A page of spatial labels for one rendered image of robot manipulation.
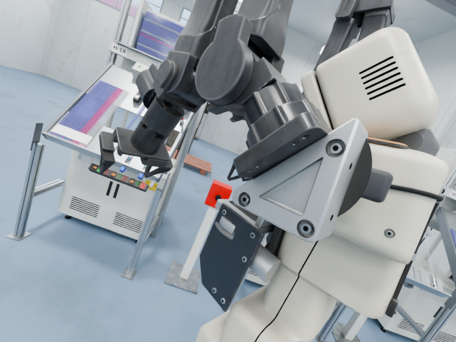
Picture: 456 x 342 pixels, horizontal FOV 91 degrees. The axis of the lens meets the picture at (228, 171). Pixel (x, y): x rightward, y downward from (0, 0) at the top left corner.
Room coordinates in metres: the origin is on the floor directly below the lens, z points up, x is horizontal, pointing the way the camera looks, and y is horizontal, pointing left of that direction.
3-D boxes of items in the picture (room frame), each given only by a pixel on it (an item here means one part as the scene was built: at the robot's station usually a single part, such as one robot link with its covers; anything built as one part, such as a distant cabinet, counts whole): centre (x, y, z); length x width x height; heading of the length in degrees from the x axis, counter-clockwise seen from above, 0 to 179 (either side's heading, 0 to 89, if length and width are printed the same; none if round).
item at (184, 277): (1.45, -0.01, 0.39); 0.24 x 0.24 x 0.78; 5
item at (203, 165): (4.65, 0.99, 0.06); 1.30 x 0.89 x 0.12; 96
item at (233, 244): (0.45, -0.14, 0.99); 0.28 x 0.16 x 0.22; 141
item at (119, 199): (1.67, 0.73, 0.66); 1.01 x 0.73 x 1.31; 5
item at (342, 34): (0.73, -0.15, 1.40); 0.11 x 0.06 x 0.43; 142
